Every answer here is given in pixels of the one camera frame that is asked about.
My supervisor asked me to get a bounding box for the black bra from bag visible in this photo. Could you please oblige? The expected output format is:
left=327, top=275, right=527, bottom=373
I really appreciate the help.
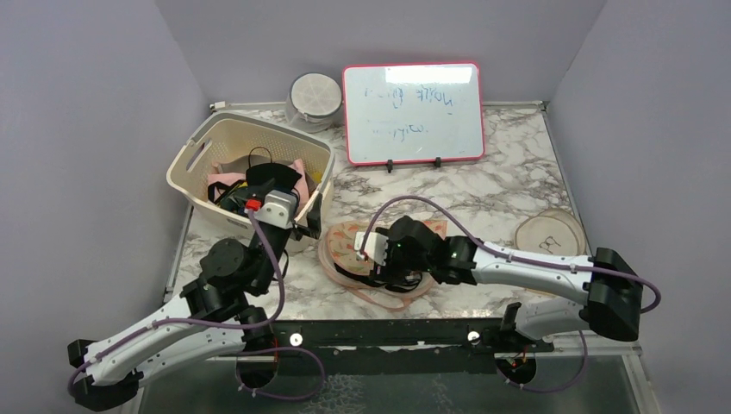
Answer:
left=363, top=273, right=423, bottom=293

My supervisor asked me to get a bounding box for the floral mesh laundry bag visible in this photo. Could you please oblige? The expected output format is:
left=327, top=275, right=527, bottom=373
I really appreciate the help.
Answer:
left=318, top=220, right=435, bottom=312

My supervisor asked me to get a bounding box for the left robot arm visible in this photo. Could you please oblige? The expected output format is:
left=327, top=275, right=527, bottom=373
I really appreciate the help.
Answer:
left=67, top=179, right=299, bottom=412

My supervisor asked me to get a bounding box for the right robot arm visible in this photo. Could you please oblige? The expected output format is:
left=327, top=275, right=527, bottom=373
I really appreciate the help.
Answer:
left=354, top=216, right=643, bottom=351

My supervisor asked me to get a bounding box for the black bra in basket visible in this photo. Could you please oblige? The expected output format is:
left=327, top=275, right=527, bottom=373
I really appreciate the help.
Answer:
left=245, top=147, right=304, bottom=190

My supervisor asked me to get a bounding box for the cream plastic laundry basket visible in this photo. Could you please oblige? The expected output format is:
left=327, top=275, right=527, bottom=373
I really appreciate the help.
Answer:
left=166, top=111, right=335, bottom=238

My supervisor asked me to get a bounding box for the blue lace garment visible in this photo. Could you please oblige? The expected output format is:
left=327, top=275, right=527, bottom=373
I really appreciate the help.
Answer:
left=225, top=185, right=300, bottom=216

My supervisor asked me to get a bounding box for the pink garment in basket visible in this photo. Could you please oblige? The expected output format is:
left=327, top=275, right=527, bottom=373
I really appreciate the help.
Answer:
left=207, top=155, right=316, bottom=210

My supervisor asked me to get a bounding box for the white round mesh container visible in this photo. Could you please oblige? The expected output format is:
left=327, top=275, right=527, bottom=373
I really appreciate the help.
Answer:
left=284, top=72, right=343, bottom=134

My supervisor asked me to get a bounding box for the pink framed whiteboard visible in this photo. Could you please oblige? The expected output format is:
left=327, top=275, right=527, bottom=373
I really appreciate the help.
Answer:
left=342, top=61, right=486, bottom=166

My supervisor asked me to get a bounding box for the round white disc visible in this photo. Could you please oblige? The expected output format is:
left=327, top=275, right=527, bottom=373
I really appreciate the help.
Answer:
left=514, top=209, right=587, bottom=256

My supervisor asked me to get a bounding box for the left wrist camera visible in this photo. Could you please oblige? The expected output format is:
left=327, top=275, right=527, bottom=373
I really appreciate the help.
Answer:
left=246, top=191, right=297, bottom=229

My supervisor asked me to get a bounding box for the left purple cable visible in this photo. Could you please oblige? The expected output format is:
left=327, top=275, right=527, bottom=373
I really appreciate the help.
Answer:
left=67, top=208, right=327, bottom=402

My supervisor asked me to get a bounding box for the purple cable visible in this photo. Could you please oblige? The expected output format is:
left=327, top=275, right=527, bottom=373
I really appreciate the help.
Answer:
left=67, top=208, right=327, bottom=402
left=356, top=195, right=662, bottom=397

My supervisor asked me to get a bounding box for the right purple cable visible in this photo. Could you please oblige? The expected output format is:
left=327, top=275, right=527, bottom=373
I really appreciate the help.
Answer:
left=356, top=195, right=662, bottom=397

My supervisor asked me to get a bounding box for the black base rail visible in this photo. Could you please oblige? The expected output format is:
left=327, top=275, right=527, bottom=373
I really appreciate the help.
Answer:
left=216, top=317, right=640, bottom=390

